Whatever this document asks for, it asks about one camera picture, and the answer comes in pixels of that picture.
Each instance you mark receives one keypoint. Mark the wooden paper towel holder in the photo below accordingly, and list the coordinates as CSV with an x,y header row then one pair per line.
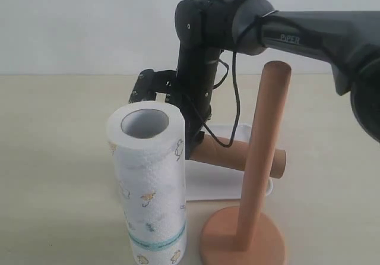
x,y
243,234

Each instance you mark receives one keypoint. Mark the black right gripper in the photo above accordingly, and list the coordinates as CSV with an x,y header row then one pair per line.
x,y
192,89

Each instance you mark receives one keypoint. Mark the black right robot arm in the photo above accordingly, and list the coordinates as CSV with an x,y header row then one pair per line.
x,y
347,40

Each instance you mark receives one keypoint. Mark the white printed paper towel roll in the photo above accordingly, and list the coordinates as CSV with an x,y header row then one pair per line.
x,y
147,143

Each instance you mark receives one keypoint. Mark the brown cardboard tube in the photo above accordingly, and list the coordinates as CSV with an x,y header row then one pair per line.
x,y
234,157

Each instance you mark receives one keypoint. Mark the white rectangular plastic tray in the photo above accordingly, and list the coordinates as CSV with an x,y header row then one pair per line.
x,y
205,182

